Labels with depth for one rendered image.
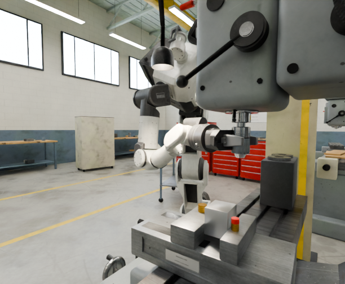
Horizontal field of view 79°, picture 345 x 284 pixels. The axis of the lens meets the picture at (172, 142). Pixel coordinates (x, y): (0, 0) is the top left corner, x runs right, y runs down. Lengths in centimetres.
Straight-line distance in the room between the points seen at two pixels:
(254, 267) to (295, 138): 191
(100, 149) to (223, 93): 629
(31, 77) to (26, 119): 136
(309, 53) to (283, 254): 38
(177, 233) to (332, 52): 43
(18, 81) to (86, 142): 293
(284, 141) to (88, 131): 534
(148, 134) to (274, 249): 63
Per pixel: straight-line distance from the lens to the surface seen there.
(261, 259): 48
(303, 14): 47
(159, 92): 94
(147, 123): 92
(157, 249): 54
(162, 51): 68
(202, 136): 63
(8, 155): 799
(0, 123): 792
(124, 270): 91
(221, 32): 54
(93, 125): 658
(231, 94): 49
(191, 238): 47
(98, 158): 669
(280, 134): 230
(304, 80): 44
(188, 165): 128
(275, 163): 94
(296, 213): 95
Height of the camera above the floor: 126
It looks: 4 degrees down
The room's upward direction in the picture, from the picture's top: straight up
